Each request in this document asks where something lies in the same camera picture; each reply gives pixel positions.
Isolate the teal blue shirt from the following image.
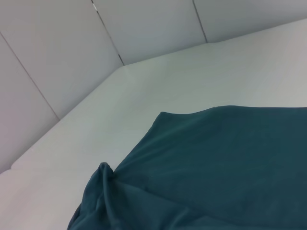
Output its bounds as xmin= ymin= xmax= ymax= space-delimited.
xmin=67 ymin=105 xmax=307 ymax=230

